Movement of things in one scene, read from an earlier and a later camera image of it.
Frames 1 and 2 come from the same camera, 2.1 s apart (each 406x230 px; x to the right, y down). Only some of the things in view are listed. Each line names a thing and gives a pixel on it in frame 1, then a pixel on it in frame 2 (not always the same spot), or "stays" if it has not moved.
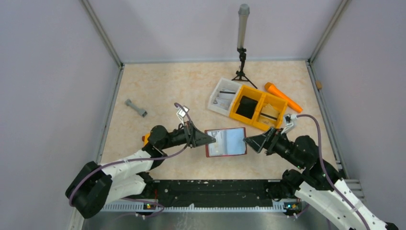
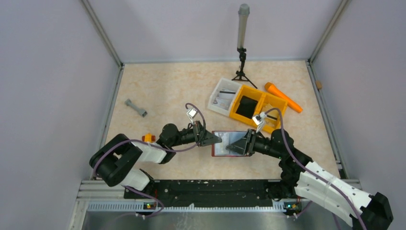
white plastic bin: [223, 95] stays
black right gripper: [271, 141] → [249, 143]
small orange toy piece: [145, 139] stays
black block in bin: [247, 107] stays
